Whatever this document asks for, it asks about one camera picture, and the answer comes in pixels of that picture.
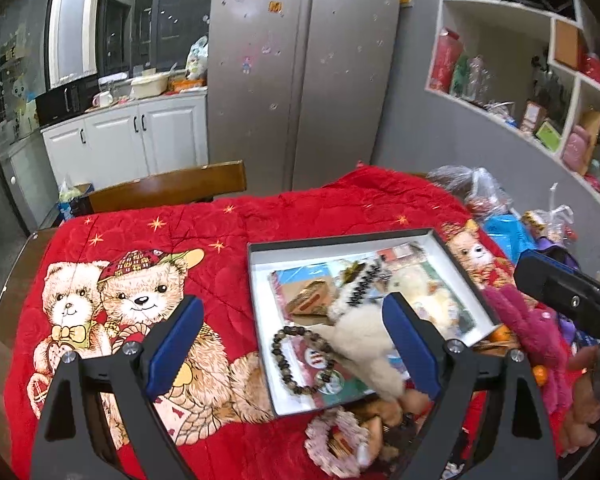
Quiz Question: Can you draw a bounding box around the small framed picture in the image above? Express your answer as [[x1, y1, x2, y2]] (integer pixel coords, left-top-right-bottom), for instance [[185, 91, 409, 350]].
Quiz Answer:
[[522, 101, 546, 134]]

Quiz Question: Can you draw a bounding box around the dark bead bracelet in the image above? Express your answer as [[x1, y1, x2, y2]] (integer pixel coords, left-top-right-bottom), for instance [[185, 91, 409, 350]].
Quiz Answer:
[[271, 325, 337, 396]]

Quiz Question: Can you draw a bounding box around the filled white plastic bag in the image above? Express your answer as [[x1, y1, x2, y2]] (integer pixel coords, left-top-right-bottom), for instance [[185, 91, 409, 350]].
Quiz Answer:
[[186, 36, 210, 81]]

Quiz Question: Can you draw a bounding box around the red bear printed blanket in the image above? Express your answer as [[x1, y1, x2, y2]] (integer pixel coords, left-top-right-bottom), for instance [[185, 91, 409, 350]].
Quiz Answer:
[[2, 162, 581, 480]]

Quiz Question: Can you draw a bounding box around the red gift box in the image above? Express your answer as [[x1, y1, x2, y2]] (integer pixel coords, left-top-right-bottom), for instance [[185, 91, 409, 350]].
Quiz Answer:
[[429, 29, 465, 94]]

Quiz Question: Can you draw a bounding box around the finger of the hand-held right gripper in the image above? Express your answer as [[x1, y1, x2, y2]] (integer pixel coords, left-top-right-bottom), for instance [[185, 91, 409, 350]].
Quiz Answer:
[[514, 249, 589, 312]]

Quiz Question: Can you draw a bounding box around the red label snack packet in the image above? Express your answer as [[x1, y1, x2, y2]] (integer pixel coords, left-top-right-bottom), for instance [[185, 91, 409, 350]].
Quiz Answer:
[[330, 432, 364, 459]]

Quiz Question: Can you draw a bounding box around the silver refrigerator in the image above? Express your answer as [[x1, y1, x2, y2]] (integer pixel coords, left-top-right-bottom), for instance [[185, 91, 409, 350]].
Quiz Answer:
[[206, 0, 404, 194]]

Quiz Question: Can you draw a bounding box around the tan snack packet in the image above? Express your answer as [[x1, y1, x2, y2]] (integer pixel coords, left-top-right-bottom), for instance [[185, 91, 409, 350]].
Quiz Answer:
[[286, 280, 339, 319]]

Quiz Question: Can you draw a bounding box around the purple cloth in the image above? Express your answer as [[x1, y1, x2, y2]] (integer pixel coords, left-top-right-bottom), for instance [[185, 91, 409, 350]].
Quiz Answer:
[[532, 237, 581, 272]]

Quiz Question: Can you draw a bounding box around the clear plastic packet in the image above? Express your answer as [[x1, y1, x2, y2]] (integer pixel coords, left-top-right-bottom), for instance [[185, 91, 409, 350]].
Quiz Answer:
[[465, 55, 491, 104]]

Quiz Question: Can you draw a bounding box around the white wall shelf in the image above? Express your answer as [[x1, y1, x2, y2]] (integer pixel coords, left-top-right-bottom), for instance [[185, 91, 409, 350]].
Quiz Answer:
[[425, 0, 600, 217]]

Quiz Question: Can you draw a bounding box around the glass desktop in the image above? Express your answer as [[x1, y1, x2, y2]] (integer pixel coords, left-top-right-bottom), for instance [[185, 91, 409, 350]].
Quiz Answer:
[[0, 227, 61, 467]]

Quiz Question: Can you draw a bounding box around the cardboard box with bag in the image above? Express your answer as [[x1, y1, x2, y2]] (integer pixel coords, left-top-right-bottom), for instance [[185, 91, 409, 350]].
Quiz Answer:
[[57, 180, 95, 221]]

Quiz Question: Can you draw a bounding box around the pink lace scrunchie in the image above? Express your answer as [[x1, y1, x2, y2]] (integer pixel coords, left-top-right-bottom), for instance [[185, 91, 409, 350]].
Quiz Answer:
[[304, 407, 374, 479]]

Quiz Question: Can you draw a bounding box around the wooden chair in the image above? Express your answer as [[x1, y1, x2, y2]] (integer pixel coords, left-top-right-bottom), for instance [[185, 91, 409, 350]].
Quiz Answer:
[[87, 160, 248, 214]]

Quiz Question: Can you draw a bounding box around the black microwave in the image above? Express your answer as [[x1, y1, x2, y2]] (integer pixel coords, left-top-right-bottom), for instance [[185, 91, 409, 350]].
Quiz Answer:
[[35, 80, 99, 129]]

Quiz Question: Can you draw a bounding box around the red bag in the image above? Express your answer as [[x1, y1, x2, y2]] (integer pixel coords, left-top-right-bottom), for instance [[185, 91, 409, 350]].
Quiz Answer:
[[580, 52, 600, 85]]

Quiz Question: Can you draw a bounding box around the black shallow box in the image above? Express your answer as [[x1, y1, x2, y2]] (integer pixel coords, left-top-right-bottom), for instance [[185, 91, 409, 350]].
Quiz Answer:
[[246, 228, 504, 417]]

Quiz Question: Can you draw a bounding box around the black scrunchie with white trim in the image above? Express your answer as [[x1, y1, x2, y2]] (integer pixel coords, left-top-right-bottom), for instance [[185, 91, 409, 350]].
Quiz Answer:
[[345, 257, 389, 309]]

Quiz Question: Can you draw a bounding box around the white plastic basin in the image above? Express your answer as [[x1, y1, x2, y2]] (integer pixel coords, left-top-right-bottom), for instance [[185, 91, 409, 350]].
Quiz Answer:
[[130, 72, 171, 100]]

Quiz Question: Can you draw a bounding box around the person's right hand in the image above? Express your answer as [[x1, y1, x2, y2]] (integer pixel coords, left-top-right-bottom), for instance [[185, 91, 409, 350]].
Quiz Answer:
[[562, 346, 600, 453]]

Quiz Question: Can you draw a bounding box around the dark glass wall cabinet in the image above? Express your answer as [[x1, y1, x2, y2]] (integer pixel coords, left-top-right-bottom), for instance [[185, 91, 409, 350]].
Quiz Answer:
[[97, 0, 216, 79]]

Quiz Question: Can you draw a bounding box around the green card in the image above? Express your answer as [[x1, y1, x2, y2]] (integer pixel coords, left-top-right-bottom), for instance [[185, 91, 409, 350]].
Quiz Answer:
[[535, 120, 564, 154]]

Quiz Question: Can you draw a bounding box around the pink pouch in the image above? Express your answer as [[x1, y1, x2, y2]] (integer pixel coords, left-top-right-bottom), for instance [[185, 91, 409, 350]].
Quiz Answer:
[[562, 126, 589, 171]]

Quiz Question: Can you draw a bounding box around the white kitchen cabinet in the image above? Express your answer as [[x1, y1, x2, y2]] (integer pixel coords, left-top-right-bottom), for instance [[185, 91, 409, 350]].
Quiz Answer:
[[40, 91, 210, 191]]

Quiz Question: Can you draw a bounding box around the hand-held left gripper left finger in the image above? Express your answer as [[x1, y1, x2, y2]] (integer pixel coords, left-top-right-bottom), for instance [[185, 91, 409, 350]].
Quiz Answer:
[[27, 295, 206, 480]]

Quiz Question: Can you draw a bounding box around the pink plush toy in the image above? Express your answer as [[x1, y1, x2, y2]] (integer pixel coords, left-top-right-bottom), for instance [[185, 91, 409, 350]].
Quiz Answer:
[[485, 287, 574, 412]]

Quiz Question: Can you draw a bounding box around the cartoon wall sticker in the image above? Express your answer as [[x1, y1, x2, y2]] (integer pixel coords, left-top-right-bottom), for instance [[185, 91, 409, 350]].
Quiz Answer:
[[9, 71, 39, 137]]

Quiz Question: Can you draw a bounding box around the blue plastic bag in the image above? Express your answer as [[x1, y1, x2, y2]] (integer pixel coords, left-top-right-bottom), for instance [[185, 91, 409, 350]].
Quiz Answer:
[[482, 215, 536, 262]]

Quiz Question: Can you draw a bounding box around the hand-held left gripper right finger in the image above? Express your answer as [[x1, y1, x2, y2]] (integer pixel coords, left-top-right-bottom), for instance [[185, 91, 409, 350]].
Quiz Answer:
[[382, 291, 563, 480]]

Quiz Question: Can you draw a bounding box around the clear plastic bag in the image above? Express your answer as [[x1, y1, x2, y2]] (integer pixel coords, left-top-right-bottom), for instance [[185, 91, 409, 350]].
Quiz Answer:
[[532, 182, 576, 249], [427, 165, 514, 222]]

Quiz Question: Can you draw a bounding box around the orange flat box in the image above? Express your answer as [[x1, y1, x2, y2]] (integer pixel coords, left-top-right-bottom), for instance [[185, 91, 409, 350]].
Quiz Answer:
[[169, 79, 209, 94]]

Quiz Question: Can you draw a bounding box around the yellow paper bag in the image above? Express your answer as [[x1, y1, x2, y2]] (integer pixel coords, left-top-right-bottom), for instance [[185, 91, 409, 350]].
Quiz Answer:
[[577, 110, 600, 176]]

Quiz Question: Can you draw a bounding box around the brown cork panel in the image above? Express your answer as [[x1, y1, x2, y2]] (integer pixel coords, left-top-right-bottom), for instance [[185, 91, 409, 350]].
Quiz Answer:
[[552, 20, 580, 69]]

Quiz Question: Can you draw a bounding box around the green packet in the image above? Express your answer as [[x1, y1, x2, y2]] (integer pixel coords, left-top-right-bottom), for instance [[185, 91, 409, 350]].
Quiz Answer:
[[450, 54, 471, 97]]

